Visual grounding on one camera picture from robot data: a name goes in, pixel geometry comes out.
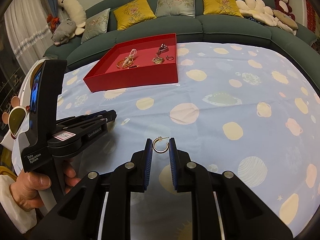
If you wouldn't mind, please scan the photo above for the blue planet-print tablecloth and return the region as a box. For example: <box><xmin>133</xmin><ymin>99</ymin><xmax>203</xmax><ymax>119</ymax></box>
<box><xmin>11</xmin><ymin>42</ymin><xmax>320</xmax><ymax>238</ymax></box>

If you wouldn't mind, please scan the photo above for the dark green sofa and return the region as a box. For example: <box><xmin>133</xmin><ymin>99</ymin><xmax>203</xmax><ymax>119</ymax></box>
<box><xmin>45</xmin><ymin>0</ymin><xmax>319</xmax><ymax>85</ymax></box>

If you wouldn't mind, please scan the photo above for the red cardboard tray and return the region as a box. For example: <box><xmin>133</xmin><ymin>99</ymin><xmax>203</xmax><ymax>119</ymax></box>
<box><xmin>83</xmin><ymin>33</ymin><xmax>178</xmax><ymax>93</ymax></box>

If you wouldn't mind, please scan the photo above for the white cow plush toy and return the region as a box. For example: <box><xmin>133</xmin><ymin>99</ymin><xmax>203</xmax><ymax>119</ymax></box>
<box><xmin>57</xmin><ymin>0</ymin><xmax>87</xmax><ymax>36</ymax></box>

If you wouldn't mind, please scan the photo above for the gold wristwatch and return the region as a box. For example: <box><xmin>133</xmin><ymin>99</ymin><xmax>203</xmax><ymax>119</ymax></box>
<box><xmin>152</xmin><ymin>56</ymin><xmax>165</xmax><ymax>64</ymax></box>

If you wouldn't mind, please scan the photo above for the white sheer curtain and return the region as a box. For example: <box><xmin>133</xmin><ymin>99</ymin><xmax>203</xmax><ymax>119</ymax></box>
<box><xmin>4</xmin><ymin>0</ymin><xmax>52</xmax><ymax>73</ymax></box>

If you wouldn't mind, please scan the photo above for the person's left hand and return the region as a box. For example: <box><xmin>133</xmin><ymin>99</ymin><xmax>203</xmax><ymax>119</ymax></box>
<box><xmin>9</xmin><ymin>163</ymin><xmax>82</xmax><ymax>212</ymax></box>

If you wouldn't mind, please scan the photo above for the grey pig plush toy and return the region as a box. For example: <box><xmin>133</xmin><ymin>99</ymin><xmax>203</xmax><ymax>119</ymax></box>
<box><xmin>51</xmin><ymin>20</ymin><xmax>76</xmax><ymax>46</ymax></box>

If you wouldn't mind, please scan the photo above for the right yellow embroidered cushion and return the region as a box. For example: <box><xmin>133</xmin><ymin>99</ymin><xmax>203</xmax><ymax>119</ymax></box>
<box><xmin>203</xmin><ymin>0</ymin><xmax>243</xmax><ymax>18</ymax></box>

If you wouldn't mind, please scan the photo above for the grey embroidered cushion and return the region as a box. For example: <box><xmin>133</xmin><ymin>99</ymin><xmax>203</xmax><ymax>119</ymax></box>
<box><xmin>81</xmin><ymin>8</ymin><xmax>111</xmax><ymax>44</ymax></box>
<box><xmin>156</xmin><ymin>0</ymin><xmax>195</xmax><ymax>18</ymax></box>

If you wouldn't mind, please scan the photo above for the middle grey embroidered cushion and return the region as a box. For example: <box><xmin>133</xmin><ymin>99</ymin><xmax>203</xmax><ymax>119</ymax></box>
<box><xmin>156</xmin><ymin>0</ymin><xmax>195</xmax><ymax>18</ymax></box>

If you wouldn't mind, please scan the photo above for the left yellow embroidered cushion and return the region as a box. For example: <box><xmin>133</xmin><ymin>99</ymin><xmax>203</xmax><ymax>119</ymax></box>
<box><xmin>113</xmin><ymin>0</ymin><xmax>156</xmax><ymax>31</ymax></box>

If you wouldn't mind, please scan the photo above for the left grey embroidered cushion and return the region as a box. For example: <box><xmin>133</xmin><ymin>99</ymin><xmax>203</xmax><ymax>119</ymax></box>
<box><xmin>81</xmin><ymin>8</ymin><xmax>111</xmax><ymax>44</ymax></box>

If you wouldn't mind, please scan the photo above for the gold hoop earring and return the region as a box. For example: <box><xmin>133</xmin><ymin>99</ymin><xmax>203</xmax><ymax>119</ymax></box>
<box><xmin>152</xmin><ymin>136</ymin><xmax>169</xmax><ymax>154</ymax></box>

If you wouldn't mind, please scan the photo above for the silver blue-dial wristwatch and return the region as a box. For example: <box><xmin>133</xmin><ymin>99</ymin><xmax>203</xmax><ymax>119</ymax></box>
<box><xmin>156</xmin><ymin>43</ymin><xmax>169</xmax><ymax>56</ymax></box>

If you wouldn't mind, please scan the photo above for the white flower-shaped cushion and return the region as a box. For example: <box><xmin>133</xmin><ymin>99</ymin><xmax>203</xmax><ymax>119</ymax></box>
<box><xmin>236</xmin><ymin>0</ymin><xmax>297</xmax><ymax>35</ymax></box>

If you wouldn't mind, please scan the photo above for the red curtain tie ornament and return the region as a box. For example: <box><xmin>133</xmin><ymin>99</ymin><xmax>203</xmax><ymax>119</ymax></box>
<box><xmin>47</xmin><ymin>14</ymin><xmax>60</xmax><ymax>34</ymax></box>

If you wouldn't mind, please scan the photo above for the yellow embroidered cushion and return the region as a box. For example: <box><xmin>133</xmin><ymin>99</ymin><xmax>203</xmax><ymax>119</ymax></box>
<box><xmin>203</xmin><ymin>0</ymin><xmax>243</xmax><ymax>18</ymax></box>
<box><xmin>113</xmin><ymin>0</ymin><xmax>156</xmax><ymax>31</ymax></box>

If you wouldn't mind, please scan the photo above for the gold chain bracelet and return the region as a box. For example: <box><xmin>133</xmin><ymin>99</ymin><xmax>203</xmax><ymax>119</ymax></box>
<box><xmin>116</xmin><ymin>59</ymin><xmax>133</xmax><ymax>70</ymax></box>

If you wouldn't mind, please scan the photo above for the brown round cushion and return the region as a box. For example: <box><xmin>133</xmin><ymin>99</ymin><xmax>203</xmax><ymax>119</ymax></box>
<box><xmin>273</xmin><ymin>10</ymin><xmax>298</xmax><ymax>30</ymax></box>

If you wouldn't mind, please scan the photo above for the red monkey plush toy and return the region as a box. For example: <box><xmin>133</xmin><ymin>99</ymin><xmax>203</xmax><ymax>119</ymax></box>
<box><xmin>269</xmin><ymin>0</ymin><xmax>296</xmax><ymax>21</ymax></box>

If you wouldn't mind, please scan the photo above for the white pearl necklace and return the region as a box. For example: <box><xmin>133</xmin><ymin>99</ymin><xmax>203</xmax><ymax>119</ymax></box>
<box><xmin>122</xmin><ymin>48</ymin><xmax>137</xmax><ymax>67</ymax></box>

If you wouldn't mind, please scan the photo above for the white bear-ear mirror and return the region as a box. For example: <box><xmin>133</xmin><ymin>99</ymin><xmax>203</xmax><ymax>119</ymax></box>
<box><xmin>2</xmin><ymin>96</ymin><xmax>30</xmax><ymax>139</ymax></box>

